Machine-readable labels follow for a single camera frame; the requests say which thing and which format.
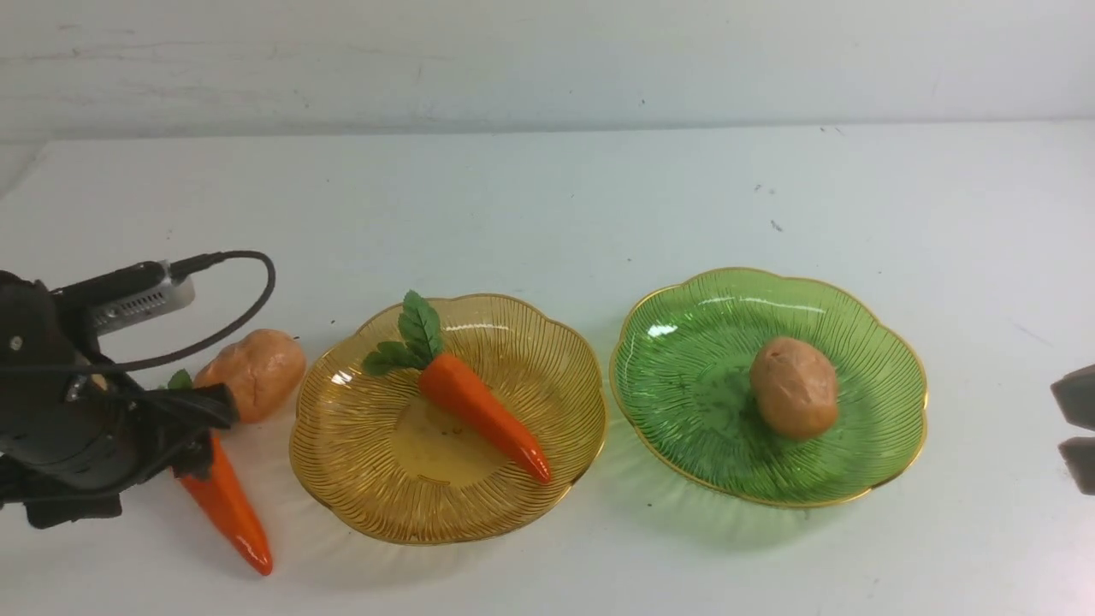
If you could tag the amber ribbed plastic plate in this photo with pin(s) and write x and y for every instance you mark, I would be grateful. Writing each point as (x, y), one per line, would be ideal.
(391, 464)

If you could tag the orange toy carrot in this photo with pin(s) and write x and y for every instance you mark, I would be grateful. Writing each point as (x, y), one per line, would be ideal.
(450, 383)
(224, 502)

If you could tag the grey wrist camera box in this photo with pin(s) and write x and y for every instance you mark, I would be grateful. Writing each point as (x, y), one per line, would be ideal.
(125, 297)

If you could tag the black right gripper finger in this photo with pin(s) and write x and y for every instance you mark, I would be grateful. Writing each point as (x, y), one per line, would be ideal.
(1078, 454)
(1074, 395)

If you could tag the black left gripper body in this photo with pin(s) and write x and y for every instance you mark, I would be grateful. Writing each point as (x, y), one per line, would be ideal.
(66, 453)

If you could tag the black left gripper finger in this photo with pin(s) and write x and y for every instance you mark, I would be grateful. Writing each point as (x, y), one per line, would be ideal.
(212, 407)
(186, 456)

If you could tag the green ribbed plastic plate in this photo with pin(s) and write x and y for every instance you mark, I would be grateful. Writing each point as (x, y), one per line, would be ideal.
(680, 373)

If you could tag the brown toy potato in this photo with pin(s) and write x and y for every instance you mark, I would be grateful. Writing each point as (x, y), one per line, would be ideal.
(261, 370)
(796, 389)

